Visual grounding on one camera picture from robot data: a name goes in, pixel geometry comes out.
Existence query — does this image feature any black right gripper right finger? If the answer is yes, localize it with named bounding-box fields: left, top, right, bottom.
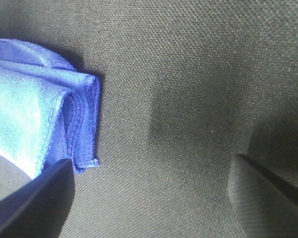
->
left=227, top=154, right=298, bottom=238

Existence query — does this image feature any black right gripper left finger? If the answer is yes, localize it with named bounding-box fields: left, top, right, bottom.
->
left=0, top=159, right=75, bottom=238

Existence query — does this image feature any blue microfiber towel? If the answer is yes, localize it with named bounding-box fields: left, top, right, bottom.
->
left=0, top=39, right=101, bottom=179

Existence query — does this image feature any black tablecloth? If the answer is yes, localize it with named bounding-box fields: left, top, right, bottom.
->
left=0, top=0, right=298, bottom=238

